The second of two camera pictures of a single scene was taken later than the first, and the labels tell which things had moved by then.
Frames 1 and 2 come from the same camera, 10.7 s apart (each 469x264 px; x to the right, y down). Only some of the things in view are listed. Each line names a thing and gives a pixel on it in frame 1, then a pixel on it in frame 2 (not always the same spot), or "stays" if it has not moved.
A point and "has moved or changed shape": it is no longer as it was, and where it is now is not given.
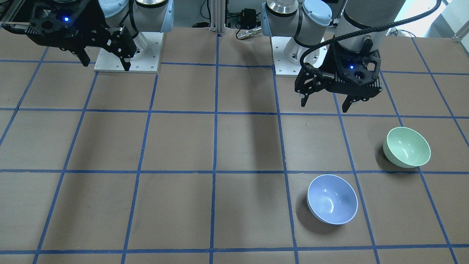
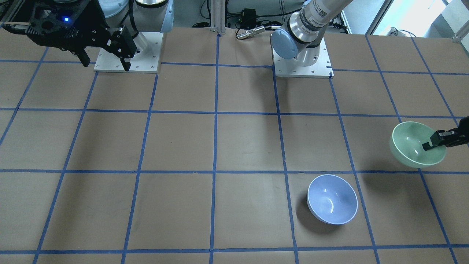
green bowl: [406, 147] has moved or changed shape
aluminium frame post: [218, 16] stays
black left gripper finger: [346, 104] -> [449, 138]
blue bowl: [331, 199] stays
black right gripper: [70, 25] stays
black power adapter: [248, 18] stays
